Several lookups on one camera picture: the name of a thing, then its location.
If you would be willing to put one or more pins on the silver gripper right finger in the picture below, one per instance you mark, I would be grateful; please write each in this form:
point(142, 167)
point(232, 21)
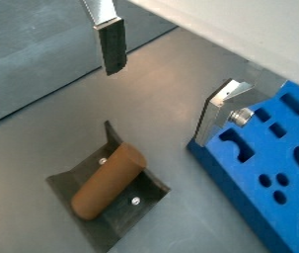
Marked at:
point(226, 106)

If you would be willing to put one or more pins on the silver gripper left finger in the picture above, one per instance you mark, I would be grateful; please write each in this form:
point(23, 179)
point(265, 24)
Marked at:
point(110, 29)

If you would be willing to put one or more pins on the brown wooden cylinder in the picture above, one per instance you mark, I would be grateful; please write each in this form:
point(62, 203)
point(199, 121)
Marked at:
point(109, 181)

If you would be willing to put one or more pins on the blue foam shape board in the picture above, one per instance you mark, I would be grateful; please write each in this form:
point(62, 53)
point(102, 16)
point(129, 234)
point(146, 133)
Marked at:
point(253, 162)

